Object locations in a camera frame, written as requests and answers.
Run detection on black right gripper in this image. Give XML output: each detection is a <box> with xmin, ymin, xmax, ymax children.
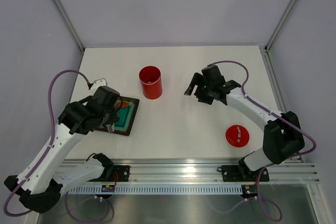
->
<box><xmin>185</xmin><ymin>72</ymin><xmax>214</xmax><ymax>105</ymax></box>

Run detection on stainless steel tongs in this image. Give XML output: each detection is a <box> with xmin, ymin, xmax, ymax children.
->
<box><xmin>105</xmin><ymin>100</ymin><xmax>123</xmax><ymax>134</ymax></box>

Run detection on red cylindrical canister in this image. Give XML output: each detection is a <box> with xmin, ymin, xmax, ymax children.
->
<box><xmin>139</xmin><ymin>66</ymin><xmax>163</xmax><ymax>100</ymax></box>

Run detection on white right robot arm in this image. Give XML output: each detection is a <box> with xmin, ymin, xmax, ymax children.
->
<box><xmin>184</xmin><ymin>65</ymin><xmax>305</xmax><ymax>180</ymax></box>

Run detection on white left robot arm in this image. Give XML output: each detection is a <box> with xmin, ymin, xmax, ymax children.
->
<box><xmin>4</xmin><ymin>86</ymin><xmax>122</xmax><ymax>214</ymax></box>

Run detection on black green square plate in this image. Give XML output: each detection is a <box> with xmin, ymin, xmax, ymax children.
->
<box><xmin>94</xmin><ymin>96</ymin><xmax>140</xmax><ymax>137</ymax></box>

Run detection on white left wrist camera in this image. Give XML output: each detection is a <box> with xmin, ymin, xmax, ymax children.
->
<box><xmin>92</xmin><ymin>78</ymin><xmax>108</xmax><ymax>88</ymax></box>

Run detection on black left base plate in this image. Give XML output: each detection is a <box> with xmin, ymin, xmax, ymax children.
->
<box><xmin>90</xmin><ymin>165</ymin><xmax>130</xmax><ymax>183</ymax></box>

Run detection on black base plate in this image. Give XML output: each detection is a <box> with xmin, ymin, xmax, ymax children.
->
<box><xmin>217</xmin><ymin>165</ymin><xmax>270</xmax><ymax>182</ymax></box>
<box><xmin>90</xmin><ymin>165</ymin><xmax>130</xmax><ymax>183</ymax></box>

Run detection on red lid with metal handle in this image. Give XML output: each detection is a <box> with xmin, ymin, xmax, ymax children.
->
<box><xmin>225</xmin><ymin>125</ymin><xmax>250</xmax><ymax>148</ymax></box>

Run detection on aluminium mounting rail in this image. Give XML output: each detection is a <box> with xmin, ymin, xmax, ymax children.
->
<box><xmin>57</xmin><ymin>157</ymin><xmax>320</xmax><ymax>184</ymax></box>

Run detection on white slotted cable duct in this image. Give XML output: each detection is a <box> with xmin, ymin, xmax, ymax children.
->
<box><xmin>69</xmin><ymin>184</ymin><xmax>243</xmax><ymax>195</ymax></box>

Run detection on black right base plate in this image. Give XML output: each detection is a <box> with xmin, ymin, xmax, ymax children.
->
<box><xmin>217</xmin><ymin>165</ymin><xmax>270</xmax><ymax>182</ymax></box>

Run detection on left aluminium frame post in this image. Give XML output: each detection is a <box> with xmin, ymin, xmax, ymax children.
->
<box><xmin>52</xmin><ymin>0</ymin><xmax>85</xmax><ymax>55</ymax></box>

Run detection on aluminium frame post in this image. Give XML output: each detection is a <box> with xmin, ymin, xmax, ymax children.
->
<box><xmin>52</xmin><ymin>0</ymin><xmax>85</xmax><ymax>55</ymax></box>
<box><xmin>264</xmin><ymin>0</ymin><xmax>299</xmax><ymax>53</ymax></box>

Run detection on right aluminium frame post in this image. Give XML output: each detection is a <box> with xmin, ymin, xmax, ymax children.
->
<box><xmin>264</xmin><ymin>0</ymin><xmax>299</xmax><ymax>53</ymax></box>

